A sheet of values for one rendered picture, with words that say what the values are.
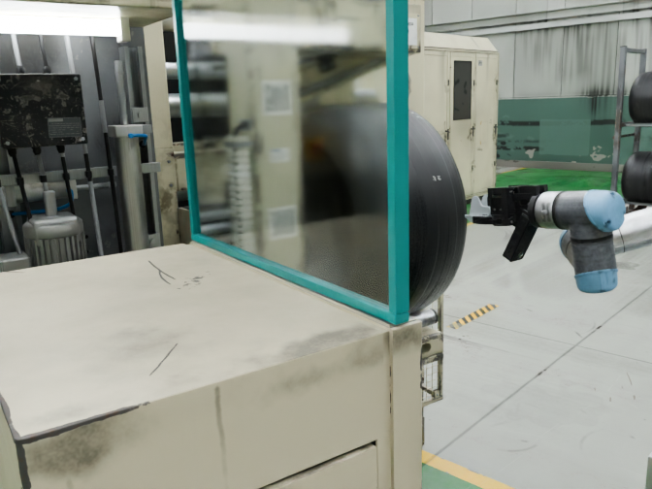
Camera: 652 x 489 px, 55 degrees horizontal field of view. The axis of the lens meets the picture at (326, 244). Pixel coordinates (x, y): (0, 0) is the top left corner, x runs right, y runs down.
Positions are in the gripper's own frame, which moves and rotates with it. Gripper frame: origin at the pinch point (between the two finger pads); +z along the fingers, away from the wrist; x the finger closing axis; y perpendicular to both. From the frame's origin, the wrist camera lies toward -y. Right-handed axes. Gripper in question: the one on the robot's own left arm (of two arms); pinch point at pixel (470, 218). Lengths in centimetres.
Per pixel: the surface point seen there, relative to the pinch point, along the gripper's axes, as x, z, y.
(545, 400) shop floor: -145, 94, -109
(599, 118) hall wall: -998, 604, 70
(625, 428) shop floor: -151, 56, -114
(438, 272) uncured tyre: -0.4, 12.1, -13.3
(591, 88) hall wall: -999, 618, 128
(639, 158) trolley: -510, 250, 0
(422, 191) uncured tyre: 5.8, 9.0, 7.0
